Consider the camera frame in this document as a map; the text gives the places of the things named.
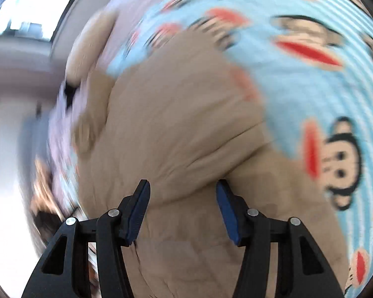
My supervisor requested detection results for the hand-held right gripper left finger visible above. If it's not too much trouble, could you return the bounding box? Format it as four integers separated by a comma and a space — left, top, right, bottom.
21, 179, 151, 298

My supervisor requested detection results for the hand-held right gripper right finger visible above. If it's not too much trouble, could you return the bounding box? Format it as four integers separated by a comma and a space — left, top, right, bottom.
215, 179, 345, 298

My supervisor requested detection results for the beige puffer jacket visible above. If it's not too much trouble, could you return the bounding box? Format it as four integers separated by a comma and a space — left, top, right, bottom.
71, 31, 352, 298

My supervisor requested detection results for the blue monkey printed blanket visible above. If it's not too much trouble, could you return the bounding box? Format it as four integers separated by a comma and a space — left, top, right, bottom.
107, 0, 373, 298

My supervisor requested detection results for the cream pillow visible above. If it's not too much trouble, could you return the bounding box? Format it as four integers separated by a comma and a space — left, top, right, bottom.
65, 8, 120, 84

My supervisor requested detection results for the window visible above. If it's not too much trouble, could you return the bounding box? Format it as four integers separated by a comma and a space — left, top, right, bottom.
0, 0, 88, 41

